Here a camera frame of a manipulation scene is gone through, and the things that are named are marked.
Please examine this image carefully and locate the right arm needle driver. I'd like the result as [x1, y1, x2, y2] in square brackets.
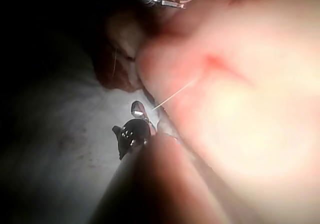
[111, 118, 158, 160]

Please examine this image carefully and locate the tissue pad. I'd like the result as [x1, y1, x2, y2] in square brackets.
[94, 0, 320, 224]

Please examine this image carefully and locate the blue thread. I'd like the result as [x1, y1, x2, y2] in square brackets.
[111, 46, 202, 111]

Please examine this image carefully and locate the right arm needle driver jaw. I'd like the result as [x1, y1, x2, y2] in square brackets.
[130, 100, 151, 123]

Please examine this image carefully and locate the drape cloth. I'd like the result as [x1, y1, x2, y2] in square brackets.
[0, 31, 181, 224]

